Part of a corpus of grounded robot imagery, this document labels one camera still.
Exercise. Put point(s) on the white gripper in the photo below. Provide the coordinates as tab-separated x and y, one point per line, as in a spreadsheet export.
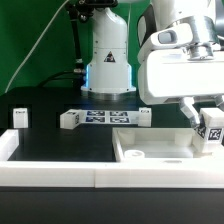
165	76

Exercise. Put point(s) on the white square table top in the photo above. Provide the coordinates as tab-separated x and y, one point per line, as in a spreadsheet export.
146	144

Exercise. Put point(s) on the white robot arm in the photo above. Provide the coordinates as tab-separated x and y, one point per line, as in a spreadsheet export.
194	26

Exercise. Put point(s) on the white U-shaped fence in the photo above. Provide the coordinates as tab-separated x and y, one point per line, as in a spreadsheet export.
202	172

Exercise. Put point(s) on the blue fiducial tag sheet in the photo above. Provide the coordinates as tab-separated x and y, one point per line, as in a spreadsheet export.
107	117

